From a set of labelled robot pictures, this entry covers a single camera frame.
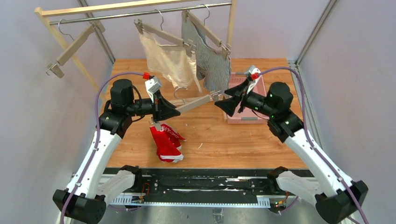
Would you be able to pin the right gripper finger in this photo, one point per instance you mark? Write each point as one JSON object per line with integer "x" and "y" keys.
{"x": 236, "y": 90}
{"x": 228, "y": 105}

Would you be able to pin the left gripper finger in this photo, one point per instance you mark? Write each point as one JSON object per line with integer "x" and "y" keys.
{"x": 165, "y": 106}
{"x": 168, "y": 113}

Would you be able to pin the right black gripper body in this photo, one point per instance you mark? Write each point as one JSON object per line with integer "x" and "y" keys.
{"x": 241, "y": 101}

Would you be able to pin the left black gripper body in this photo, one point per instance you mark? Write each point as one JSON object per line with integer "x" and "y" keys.
{"x": 157, "y": 109}

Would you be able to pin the beige clip hanger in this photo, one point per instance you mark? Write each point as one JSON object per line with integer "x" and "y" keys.
{"x": 225, "y": 48}
{"x": 184, "y": 105}
{"x": 54, "y": 68}
{"x": 188, "y": 45}

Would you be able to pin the red underwear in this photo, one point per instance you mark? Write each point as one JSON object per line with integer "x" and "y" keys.
{"x": 168, "y": 143}

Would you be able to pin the cream underwear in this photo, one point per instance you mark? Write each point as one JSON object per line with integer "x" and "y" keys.
{"x": 171, "y": 61}

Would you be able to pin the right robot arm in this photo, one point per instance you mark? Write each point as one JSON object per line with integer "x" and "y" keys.
{"x": 334, "y": 194}

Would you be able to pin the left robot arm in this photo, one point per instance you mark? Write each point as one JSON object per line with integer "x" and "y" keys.
{"x": 85, "y": 199}

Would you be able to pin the striped grey underwear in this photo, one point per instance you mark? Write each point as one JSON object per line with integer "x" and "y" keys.
{"x": 212, "y": 67}

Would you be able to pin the empty beige clip hanger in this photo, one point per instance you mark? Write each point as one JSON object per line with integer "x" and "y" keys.
{"x": 54, "y": 68}

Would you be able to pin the pink plastic basket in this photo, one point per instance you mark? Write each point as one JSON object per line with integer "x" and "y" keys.
{"x": 254, "y": 113}

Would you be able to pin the wooden clothes rack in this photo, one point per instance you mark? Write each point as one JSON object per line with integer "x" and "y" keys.
{"x": 45, "y": 15}

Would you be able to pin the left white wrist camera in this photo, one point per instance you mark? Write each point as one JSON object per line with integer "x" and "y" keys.
{"x": 153, "y": 84}

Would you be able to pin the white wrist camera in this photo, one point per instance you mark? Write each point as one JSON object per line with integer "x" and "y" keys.
{"x": 253, "y": 76}
{"x": 153, "y": 84}

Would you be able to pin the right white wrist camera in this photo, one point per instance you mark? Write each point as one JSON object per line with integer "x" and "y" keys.
{"x": 253, "y": 76}

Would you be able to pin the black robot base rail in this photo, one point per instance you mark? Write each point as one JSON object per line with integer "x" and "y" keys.
{"x": 204, "y": 187}

